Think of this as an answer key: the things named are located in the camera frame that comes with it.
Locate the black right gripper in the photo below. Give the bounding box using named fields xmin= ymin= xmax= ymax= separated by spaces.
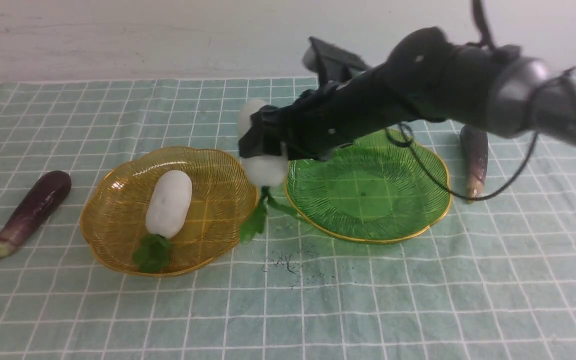
xmin=238 ymin=67 xmax=419 ymax=161

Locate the white radish with leaves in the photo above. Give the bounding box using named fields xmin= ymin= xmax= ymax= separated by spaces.
xmin=132 ymin=170 xmax=193 ymax=274
xmin=237 ymin=99 xmax=300 ymax=245

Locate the purple eggplant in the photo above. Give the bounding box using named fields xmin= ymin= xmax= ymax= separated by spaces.
xmin=0 ymin=170 xmax=73 ymax=259
xmin=459 ymin=125 xmax=489 ymax=198

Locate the green plastic plate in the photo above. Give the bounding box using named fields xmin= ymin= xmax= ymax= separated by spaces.
xmin=284 ymin=129 xmax=453 ymax=244

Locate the amber plastic plate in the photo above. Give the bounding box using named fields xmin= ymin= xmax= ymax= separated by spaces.
xmin=79 ymin=146 xmax=259 ymax=278

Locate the green checkered tablecloth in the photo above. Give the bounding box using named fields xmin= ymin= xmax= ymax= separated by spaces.
xmin=0 ymin=77 xmax=576 ymax=360

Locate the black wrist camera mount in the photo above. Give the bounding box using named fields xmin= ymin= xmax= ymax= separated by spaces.
xmin=301 ymin=36 xmax=371 ymax=87

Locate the black cable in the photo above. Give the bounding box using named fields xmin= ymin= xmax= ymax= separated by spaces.
xmin=385 ymin=0 xmax=576 ymax=202

